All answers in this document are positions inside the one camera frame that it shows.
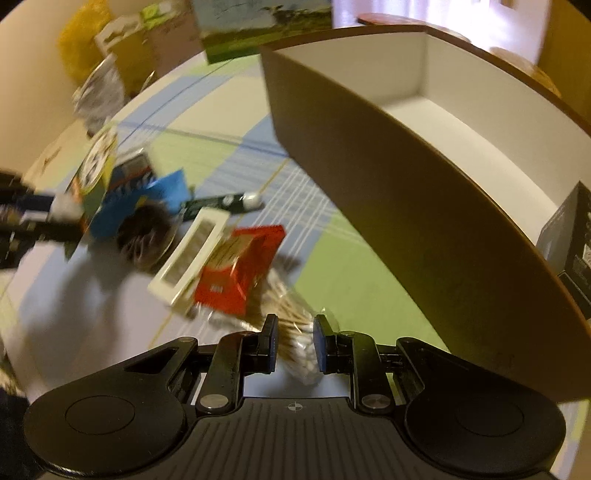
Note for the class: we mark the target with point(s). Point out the orange lid noodle bowl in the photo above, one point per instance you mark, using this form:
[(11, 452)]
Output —
[(526, 67)]

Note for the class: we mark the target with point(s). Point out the silver plastic bag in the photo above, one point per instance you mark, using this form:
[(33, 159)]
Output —
[(100, 97)]

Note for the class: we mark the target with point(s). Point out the white hair claw clip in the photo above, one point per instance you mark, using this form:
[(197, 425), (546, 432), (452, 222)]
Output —
[(186, 261)]

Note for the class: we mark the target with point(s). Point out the dark hair scrunchie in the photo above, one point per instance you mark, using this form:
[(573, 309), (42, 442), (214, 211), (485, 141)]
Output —
[(144, 237)]

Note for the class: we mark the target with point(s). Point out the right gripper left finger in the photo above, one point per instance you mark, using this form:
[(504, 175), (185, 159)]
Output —
[(236, 356)]

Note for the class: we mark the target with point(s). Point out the dark green small tube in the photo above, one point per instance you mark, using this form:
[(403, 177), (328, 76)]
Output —
[(235, 204)]

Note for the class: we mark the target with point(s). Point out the blue tissue packet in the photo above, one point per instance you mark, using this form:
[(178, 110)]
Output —
[(133, 169)]

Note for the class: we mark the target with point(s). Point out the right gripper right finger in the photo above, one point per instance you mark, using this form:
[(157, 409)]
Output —
[(356, 355)]

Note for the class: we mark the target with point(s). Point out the red lid noodle bowl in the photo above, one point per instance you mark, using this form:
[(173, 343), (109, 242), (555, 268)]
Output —
[(370, 19)]

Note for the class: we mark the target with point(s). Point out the black product box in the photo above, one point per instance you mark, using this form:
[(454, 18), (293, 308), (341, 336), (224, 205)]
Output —
[(564, 242)]

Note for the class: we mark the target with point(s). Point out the green milk carton box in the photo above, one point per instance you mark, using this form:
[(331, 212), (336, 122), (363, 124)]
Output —
[(236, 28)]

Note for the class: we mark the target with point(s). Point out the brown cardboard boxes pile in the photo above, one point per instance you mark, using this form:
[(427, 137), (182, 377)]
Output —
[(150, 43)]

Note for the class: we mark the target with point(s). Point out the cotton swab bag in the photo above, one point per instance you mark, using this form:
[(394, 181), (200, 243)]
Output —
[(274, 295)]

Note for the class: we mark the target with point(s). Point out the white pill bottle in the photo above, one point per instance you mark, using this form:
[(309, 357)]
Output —
[(65, 208)]

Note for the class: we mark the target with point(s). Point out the blue hand cream tube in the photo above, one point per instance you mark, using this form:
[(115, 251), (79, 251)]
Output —
[(168, 193)]

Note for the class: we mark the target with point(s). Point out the brown cardboard storage box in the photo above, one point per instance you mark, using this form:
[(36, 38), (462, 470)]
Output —
[(446, 159)]

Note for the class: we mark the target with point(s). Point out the yellow plastic bag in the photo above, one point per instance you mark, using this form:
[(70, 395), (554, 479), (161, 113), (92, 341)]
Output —
[(76, 44)]

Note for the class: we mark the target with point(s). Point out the red snack packet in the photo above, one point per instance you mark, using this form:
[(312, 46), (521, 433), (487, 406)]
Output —
[(235, 266)]

